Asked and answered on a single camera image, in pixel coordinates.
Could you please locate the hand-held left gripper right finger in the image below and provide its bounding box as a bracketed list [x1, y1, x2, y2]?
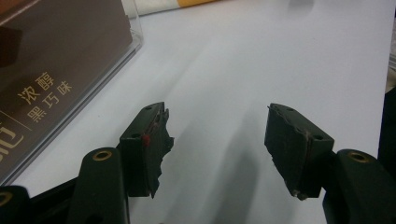
[264, 103, 335, 201]

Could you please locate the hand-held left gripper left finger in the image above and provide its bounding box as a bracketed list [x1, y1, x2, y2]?
[119, 102, 175, 199]

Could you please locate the clear plastic container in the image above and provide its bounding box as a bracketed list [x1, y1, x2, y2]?
[0, 0, 145, 188]

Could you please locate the brown chocolate box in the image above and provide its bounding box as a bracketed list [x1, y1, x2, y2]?
[0, 0, 134, 185]

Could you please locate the white table mat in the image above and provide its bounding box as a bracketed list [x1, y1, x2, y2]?
[12, 0, 396, 224]

